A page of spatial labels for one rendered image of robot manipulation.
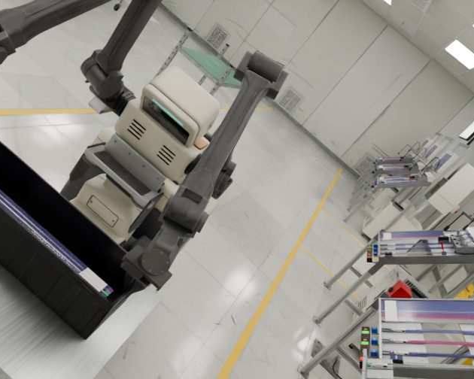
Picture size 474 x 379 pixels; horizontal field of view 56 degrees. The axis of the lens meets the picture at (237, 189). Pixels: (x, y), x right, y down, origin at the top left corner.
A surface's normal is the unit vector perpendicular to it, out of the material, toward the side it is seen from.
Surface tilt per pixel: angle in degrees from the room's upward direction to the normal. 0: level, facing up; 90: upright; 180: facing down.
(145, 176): 90
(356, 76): 90
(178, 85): 43
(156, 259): 91
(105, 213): 98
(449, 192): 90
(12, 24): 51
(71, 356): 0
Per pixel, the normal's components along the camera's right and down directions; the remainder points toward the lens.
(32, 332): 0.61, -0.72
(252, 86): 0.19, -0.28
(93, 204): -0.32, 0.32
